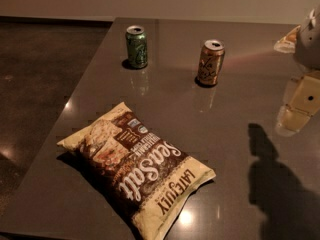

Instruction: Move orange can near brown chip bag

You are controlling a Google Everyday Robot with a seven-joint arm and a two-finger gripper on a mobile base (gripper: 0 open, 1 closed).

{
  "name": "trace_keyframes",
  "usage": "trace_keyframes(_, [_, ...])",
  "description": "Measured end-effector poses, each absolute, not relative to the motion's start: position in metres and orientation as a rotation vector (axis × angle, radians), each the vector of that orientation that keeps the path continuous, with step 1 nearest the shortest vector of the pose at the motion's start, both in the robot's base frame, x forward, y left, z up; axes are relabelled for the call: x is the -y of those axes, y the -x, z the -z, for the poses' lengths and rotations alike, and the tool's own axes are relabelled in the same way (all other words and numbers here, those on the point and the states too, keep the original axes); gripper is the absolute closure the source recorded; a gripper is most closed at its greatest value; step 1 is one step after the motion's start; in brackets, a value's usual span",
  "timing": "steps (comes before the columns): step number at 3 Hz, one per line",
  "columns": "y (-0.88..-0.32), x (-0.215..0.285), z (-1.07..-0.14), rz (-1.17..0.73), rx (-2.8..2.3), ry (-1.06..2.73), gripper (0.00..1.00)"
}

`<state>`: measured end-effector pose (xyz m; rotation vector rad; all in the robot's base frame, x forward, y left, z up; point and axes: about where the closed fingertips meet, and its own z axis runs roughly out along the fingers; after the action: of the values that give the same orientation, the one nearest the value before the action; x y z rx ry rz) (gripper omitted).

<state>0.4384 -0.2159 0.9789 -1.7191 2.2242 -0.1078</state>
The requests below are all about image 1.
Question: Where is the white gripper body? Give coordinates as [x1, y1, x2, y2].
[294, 5, 320, 70]

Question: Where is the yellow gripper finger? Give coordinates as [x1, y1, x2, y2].
[274, 26, 300, 54]
[276, 71, 320, 137]

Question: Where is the orange soda can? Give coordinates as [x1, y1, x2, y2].
[197, 39, 225, 86]

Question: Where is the green soda can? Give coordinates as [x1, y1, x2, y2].
[125, 25, 148, 69]

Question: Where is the brown sea salt chip bag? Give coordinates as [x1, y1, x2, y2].
[58, 103, 215, 240]

